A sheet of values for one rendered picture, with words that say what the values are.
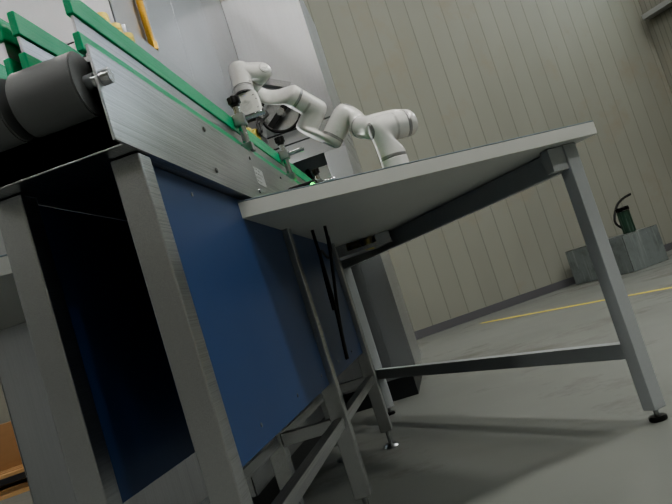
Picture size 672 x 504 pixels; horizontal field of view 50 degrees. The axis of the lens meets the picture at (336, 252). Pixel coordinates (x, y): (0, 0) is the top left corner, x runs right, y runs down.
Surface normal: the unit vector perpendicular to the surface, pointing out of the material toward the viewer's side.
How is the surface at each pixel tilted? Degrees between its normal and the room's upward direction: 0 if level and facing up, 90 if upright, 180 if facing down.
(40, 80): 82
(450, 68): 90
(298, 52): 90
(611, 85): 90
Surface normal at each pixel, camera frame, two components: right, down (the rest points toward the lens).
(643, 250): 0.38, -0.19
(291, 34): -0.14, -0.04
